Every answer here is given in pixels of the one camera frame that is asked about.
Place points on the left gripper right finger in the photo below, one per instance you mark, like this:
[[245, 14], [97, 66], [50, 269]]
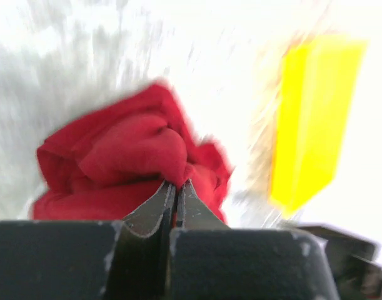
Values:
[[193, 214]]

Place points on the red t shirt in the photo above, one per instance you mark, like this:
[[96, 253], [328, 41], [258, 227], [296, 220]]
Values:
[[105, 164]]

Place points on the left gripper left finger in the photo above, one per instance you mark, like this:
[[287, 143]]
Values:
[[146, 219]]

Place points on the yellow plastic tray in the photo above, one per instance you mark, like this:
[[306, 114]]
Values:
[[318, 80]]

